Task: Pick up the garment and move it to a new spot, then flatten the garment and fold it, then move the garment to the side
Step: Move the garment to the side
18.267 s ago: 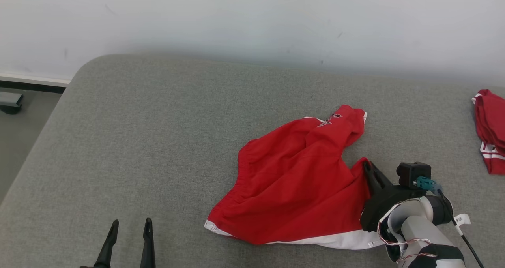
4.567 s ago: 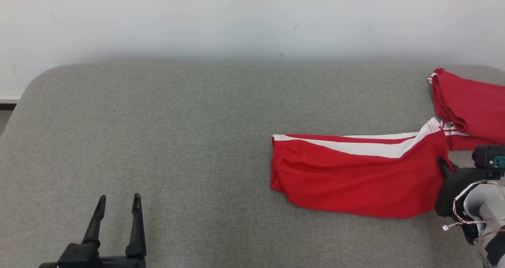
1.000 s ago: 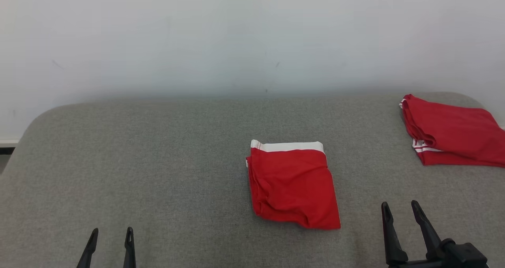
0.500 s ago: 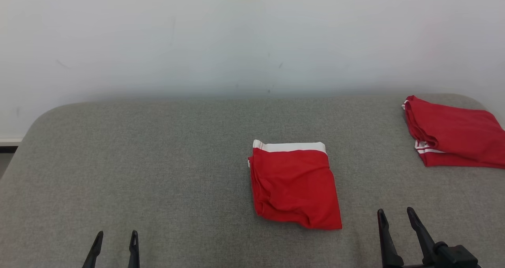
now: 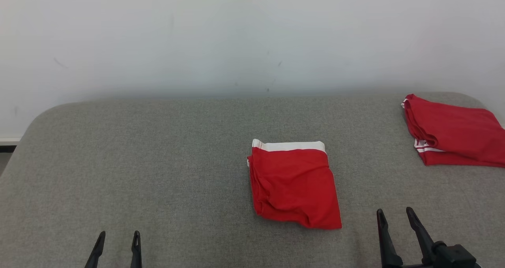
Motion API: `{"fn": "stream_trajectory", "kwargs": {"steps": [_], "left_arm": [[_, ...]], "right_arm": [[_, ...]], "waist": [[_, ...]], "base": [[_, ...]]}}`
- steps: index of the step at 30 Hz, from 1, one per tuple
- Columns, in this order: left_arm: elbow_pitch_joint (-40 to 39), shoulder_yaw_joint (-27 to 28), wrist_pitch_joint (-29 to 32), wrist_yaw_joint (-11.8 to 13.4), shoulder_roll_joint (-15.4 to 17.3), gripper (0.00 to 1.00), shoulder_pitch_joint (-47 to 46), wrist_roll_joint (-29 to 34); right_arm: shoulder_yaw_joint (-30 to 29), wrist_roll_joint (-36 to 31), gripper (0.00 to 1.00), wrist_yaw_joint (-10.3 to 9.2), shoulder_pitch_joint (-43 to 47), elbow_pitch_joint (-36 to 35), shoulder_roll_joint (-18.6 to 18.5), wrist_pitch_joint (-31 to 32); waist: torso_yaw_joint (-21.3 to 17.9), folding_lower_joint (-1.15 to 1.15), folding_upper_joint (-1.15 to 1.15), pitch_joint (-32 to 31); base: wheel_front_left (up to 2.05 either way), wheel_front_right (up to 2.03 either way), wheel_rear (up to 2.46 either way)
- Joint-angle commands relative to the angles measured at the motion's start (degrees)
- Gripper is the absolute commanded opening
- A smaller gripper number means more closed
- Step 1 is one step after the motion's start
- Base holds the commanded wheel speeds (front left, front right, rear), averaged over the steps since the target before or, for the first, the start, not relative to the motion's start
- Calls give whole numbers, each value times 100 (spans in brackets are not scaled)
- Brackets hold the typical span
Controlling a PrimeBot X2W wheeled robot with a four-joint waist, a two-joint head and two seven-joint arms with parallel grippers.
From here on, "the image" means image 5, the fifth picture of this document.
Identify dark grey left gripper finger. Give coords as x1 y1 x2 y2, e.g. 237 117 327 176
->
84 231 107 268
130 231 143 268

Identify red basketball jersey number 23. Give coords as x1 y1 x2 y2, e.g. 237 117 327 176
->
401 94 505 169

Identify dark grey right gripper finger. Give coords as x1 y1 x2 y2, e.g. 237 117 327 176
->
376 208 404 268
406 207 436 265

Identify red shorts with white stripes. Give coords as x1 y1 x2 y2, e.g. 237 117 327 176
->
247 139 343 230

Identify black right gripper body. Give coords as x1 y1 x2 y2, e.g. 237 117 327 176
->
402 241 483 268

